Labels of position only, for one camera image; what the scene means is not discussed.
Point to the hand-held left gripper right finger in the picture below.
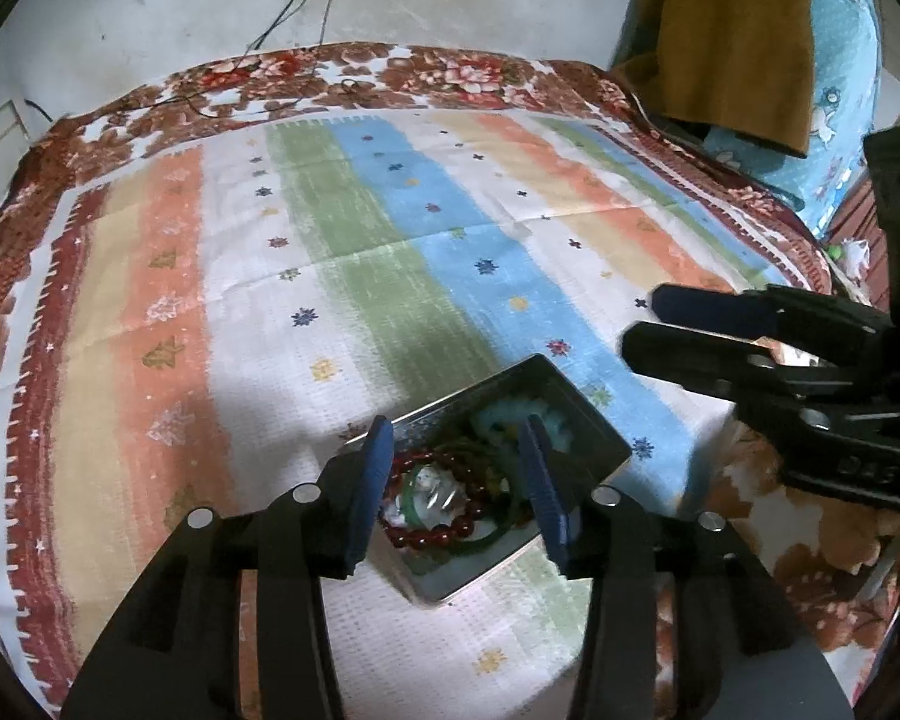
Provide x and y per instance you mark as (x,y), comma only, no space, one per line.
(544,495)

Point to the reddish slatted mat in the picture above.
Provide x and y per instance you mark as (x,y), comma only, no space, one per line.
(859,210)

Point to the blue printed pillow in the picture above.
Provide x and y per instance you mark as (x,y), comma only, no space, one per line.
(840,75)

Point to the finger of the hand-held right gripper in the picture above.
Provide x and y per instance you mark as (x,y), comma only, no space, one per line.
(682,356)
(720,309)

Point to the metal tin box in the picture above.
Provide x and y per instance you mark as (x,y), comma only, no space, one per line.
(577,420)

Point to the striped floral-border cloth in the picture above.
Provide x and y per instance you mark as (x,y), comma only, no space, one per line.
(232,277)

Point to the brown cloth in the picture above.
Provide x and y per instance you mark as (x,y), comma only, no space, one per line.
(735,37)

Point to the green jade bangle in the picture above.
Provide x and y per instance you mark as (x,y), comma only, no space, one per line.
(399,499)

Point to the orange floral blanket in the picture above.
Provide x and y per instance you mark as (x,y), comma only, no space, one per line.
(817,585)

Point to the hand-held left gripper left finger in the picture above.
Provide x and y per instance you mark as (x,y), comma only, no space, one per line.
(366,510)

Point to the white green crumpled wrapper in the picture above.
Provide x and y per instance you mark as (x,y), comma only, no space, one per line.
(853,256)

